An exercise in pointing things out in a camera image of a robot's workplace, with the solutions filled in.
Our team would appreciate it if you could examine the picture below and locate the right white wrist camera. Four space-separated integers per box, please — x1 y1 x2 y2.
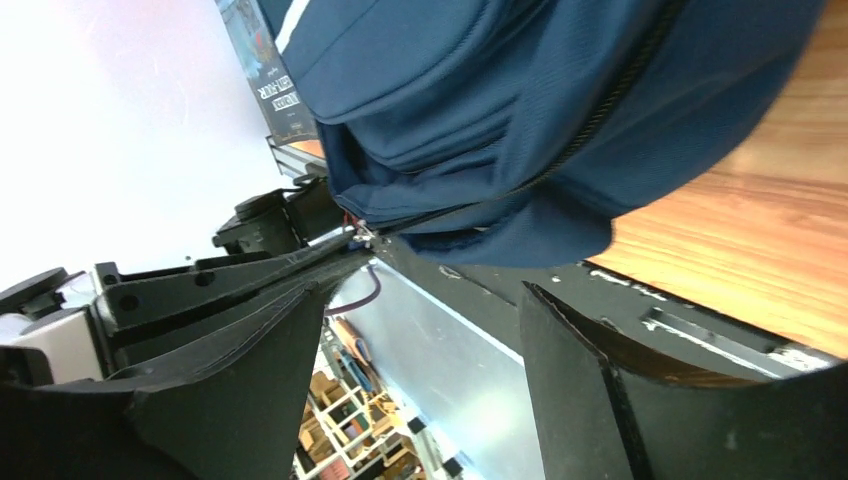
1 267 107 387

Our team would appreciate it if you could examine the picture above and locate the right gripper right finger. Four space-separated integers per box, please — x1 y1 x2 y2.
519 283 847 479

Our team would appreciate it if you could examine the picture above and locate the navy blue student backpack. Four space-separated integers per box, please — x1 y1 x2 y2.
260 1 826 268

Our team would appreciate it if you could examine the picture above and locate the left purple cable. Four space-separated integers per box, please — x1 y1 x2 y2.
323 263 384 318

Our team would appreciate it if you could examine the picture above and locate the dark blue 1984 book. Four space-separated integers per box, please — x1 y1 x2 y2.
216 0 318 145

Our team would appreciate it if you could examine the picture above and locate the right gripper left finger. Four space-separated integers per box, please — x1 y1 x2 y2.
1 250 370 479

